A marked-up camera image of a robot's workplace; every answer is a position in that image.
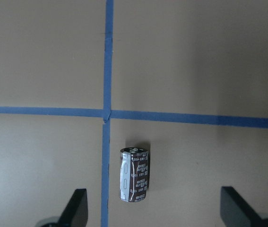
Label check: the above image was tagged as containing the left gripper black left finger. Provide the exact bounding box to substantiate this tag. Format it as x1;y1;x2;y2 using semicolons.
58;189;87;227

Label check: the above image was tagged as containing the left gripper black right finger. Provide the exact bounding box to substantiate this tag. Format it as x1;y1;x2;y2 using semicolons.
220;186;263;227

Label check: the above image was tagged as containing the dark brown cylindrical capacitor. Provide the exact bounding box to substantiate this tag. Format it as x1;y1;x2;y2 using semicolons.
120;147;150;202

